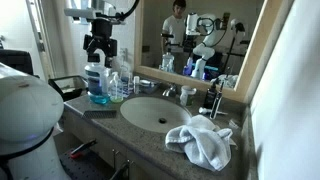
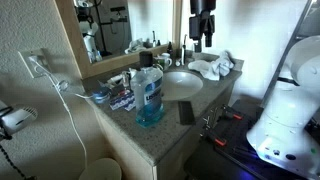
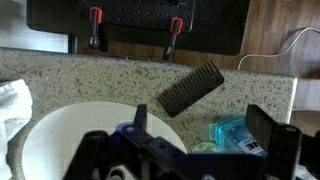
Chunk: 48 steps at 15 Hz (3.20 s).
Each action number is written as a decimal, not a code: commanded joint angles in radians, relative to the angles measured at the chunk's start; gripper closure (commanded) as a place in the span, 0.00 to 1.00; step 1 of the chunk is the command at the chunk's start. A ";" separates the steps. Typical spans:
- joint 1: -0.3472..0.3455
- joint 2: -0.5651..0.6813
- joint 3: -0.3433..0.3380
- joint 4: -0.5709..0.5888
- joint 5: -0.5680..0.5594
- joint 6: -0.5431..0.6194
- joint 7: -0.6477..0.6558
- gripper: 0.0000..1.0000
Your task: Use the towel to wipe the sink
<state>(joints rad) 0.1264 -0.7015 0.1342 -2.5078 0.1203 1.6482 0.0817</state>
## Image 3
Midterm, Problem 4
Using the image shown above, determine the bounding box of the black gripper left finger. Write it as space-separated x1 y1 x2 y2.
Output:
133 104 147 130

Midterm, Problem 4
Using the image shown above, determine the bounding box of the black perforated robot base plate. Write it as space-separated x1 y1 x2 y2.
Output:
27 0 250 55

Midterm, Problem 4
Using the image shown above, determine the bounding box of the black comb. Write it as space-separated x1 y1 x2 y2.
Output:
157 61 225 117

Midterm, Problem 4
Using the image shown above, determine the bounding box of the white towel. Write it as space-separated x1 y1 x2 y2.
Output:
0 79 32 180

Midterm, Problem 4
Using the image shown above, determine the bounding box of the orange black clamp left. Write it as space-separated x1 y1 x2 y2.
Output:
89 6 102 50

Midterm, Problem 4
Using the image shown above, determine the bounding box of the white round sink basin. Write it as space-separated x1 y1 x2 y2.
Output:
21 100 188 180

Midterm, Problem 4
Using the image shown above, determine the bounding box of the orange black clamp right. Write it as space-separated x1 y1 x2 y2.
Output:
163 17 183 60

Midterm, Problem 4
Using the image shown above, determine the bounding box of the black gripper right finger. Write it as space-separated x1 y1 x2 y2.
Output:
245 104 279 156

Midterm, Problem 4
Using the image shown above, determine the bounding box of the orange black clamp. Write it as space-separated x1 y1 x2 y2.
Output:
163 17 183 60
89 6 102 50

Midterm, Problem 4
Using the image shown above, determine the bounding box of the green round container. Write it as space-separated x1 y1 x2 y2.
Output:
192 142 220 152

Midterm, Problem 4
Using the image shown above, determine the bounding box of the white cable on floor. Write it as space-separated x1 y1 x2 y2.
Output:
237 27 320 71

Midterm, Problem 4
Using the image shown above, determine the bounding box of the blue mouthwash bottle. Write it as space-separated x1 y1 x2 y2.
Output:
209 116 267 157

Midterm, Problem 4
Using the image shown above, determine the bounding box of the granite sink countertop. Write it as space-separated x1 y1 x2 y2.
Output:
0 48 297 180

